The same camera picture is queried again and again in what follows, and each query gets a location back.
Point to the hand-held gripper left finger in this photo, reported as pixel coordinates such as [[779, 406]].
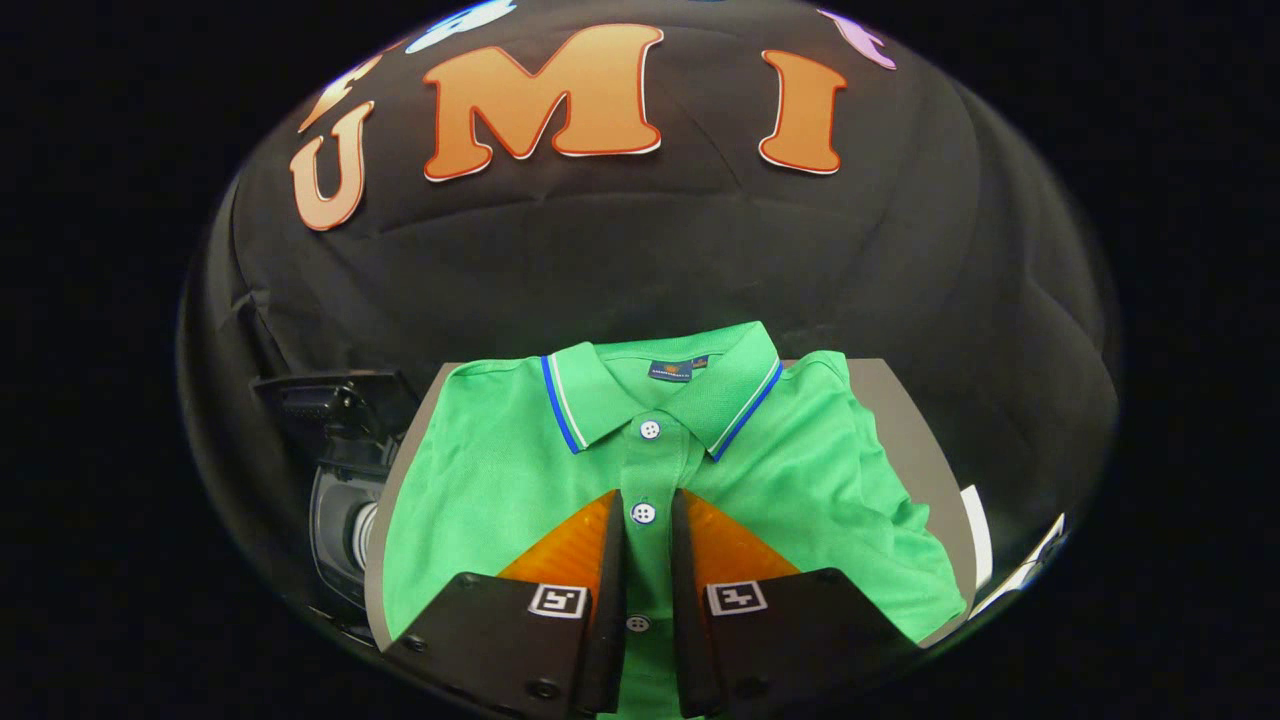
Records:
[[608, 600]]

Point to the green polo shirt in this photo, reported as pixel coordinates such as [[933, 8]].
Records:
[[480, 480]]

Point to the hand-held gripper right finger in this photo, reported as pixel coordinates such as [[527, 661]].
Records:
[[685, 600]]

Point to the grey washing machine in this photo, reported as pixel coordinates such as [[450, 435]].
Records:
[[335, 520]]

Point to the black backdrop cloth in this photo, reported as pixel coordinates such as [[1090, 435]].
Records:
[[650, 260]]

